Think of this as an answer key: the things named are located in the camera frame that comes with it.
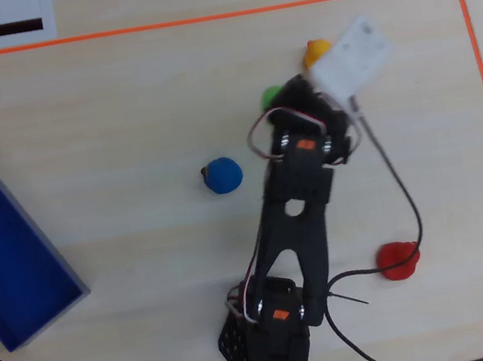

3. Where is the white red servo wire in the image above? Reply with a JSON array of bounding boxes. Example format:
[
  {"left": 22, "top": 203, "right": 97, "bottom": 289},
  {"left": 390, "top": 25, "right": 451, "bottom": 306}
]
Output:
[{"left": 242, "top": 99, "right": 332, "bottom": 165}]

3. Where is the black camera cable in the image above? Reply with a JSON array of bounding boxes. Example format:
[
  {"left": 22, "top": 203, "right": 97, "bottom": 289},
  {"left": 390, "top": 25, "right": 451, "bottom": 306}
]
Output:
[{"left": 287, "top": 87, "right": 447, "bottom": 361}]

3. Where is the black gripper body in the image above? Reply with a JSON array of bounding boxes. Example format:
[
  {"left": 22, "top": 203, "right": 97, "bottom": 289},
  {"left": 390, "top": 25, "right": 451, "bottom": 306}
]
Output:
[{"left": 261, "top": 65, "right": 358, "bottom": 175}]

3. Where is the white camera box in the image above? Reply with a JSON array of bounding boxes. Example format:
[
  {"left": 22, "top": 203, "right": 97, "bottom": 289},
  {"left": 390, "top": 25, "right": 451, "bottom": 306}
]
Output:
[{"left": 300, "top": 9, "right": 402, "bottom": 106}]

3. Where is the orange tape border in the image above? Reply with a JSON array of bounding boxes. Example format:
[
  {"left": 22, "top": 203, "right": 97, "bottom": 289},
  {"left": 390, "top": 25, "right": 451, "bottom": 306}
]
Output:
[{"left": 0, "top": 0, "right": 483, "bottom": 361}]

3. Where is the yellow rubber duck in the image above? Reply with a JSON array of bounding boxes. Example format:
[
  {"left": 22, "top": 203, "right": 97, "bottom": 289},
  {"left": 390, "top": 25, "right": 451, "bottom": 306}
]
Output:
[{"left": 300, "top": 36, "right": 336, "bottom": 70}]

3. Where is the black zip tie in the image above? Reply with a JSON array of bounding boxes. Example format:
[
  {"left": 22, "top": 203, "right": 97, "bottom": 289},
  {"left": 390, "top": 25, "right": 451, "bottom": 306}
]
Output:
[{"left": 327, "top": 282, "right": 370, "bottom": 311}]

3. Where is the green rubber duck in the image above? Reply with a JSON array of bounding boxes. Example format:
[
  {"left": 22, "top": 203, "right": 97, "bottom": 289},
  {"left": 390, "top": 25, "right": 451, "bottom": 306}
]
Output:
[{"left": 257, "top": 84, "right": 287, "bottom": 111}]

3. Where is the blue rubber duck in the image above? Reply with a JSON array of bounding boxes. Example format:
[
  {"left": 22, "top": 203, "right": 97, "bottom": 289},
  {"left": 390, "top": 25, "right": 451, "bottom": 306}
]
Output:
[{"left": 197, "top": 154, "right": 247, "bottom": 199}]

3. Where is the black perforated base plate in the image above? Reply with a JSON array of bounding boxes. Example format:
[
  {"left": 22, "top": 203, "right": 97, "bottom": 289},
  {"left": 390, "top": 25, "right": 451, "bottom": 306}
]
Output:
[{"left": 212, "top": 309, "right": 256, "bottom": 361}]

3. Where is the red rubber duck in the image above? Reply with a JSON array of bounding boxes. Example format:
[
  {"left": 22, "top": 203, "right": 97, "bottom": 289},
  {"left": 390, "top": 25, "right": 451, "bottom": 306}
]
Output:
[{"left": 373, "top": 238, "right": 426, "bottom": 284}]

